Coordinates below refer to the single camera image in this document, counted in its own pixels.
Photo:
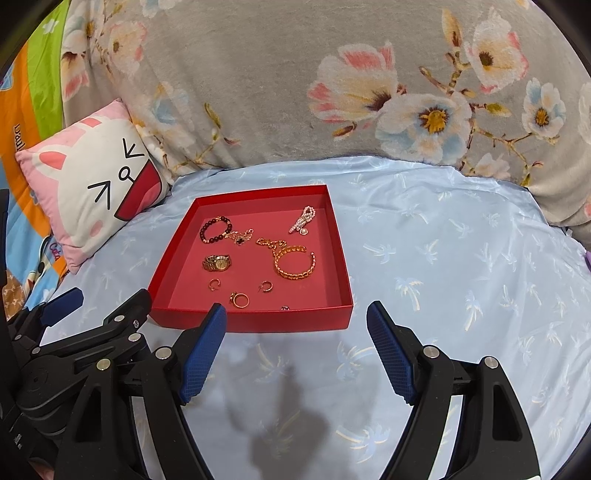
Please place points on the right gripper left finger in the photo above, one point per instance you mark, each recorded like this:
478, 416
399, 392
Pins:
170, 378

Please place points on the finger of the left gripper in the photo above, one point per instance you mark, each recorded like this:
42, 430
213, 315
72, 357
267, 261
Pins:
124, 320
33, 323

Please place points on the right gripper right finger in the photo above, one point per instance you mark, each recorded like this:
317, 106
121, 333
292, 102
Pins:
427, 379

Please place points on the small gold hoop earring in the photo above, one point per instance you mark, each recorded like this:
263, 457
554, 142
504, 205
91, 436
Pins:
214, 284

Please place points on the gold wrist watch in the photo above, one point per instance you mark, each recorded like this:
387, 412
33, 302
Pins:
216, 263

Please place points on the gold braided bangle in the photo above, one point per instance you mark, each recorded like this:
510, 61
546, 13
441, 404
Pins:
294, 263

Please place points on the pink white bunny pillow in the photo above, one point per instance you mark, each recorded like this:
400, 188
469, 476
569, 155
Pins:
91, 179

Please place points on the red cardboard tray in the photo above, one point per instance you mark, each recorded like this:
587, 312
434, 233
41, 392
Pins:
250, 227

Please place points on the grey floral blanket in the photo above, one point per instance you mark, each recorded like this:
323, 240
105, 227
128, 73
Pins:
491, 88

